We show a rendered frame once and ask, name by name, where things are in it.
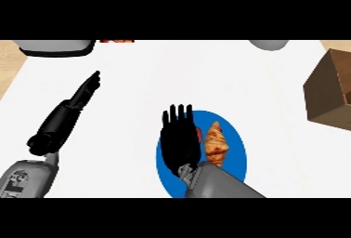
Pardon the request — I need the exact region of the red and orange object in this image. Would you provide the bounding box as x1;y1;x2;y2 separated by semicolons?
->
99;39;136;44

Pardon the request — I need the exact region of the blue oval plate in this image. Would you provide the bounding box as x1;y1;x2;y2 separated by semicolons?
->
155;110;248;199

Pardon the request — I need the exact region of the golden brown croissant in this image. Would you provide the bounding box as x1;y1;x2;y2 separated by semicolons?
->
203;120;231;168

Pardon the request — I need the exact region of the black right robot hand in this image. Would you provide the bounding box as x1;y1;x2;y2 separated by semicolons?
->
160;103;204;180

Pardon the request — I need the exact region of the brown cardboard box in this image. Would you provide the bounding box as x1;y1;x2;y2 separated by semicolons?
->
303;47;351;132

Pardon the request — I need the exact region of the grey rounded object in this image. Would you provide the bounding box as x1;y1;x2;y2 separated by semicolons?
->
248;40;291;52

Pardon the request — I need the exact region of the red bell pepper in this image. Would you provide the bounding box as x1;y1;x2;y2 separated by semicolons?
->
195;126;206;145

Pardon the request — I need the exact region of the grey appliance with black base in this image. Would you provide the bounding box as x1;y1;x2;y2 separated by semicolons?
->
12;40;98;59

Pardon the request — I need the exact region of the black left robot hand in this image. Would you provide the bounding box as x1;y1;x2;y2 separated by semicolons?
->
27;70;104;157

